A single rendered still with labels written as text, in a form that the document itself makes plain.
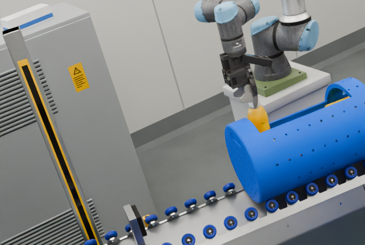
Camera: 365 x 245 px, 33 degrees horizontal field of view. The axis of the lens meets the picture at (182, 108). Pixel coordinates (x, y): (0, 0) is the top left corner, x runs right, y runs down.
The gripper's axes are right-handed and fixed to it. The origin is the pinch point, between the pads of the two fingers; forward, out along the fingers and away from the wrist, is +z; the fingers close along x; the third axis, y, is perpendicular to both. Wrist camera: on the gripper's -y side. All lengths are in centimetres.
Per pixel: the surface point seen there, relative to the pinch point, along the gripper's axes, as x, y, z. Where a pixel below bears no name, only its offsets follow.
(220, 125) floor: -249, -50, 128
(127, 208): 3, 52, 18
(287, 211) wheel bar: 17.1, 3.0, 33.8
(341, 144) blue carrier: 19.8, -19.3, 15.9
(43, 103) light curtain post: -24, 66, -16
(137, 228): 11, 51, 22
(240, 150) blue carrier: 8.7, 11.1, 10.4
